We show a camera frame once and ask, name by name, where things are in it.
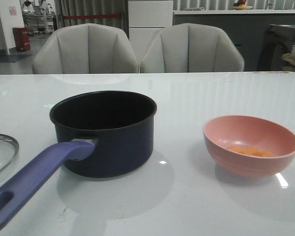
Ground right grey upholstered chair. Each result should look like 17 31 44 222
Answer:
140 23 244 73

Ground dark blue saucepan purple handle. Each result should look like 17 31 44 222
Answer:
0 90 157 235

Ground fruit plate on counter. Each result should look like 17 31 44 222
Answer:
231 0 253 10

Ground beige cushion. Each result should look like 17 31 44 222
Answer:
282 53 295 72

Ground glass lid blue knob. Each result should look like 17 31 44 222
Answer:
0 134 19 173

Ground dark grey counter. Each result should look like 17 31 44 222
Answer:
173 9 295 72

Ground white cabinet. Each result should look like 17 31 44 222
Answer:
128 0 173 61

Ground dark appliance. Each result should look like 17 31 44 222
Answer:
256 25 295 71

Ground left grey upholstered chair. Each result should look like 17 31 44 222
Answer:
32 23 139 74

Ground grey upholstered chair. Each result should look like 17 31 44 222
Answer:
32 23 139 74
140 23 244 73

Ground red barrier belt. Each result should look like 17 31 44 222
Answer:
63 13 122 20

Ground red bin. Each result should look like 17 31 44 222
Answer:
13 27 30 52

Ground pink bowl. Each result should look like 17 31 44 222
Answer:
203 115 295 177

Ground orange ham slices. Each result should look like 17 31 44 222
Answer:
227 146 275 157

